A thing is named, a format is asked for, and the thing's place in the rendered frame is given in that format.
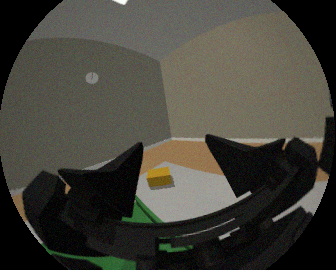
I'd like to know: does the green flat mat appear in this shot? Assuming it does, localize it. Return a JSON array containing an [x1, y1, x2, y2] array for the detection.
[[41, 202, 188, 270]]

